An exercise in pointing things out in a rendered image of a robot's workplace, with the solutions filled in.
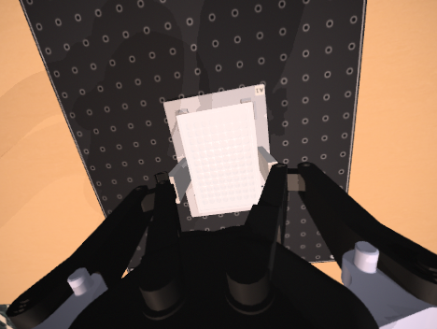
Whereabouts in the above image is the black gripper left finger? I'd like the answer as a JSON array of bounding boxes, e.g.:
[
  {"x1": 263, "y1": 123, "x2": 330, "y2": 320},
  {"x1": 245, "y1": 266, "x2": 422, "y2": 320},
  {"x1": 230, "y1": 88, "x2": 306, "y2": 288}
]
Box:
[{"x1": 6, "y1": 158, "x2": 191, "y2": 329}]

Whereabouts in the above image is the black perforated breadboard plate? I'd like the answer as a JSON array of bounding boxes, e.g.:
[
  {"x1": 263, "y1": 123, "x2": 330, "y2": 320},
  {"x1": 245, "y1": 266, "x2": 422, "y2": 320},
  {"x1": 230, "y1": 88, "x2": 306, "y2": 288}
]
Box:
[{"x1": 19, "y1": 0, "x2": 367, "y2": 218}]

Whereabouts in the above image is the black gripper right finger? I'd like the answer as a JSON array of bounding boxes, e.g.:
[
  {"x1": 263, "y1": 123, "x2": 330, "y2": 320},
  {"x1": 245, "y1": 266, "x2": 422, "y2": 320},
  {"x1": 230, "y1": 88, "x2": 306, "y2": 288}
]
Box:
[{"x1": 225, "y1": 146, "x2": 437, "y2": 329}]

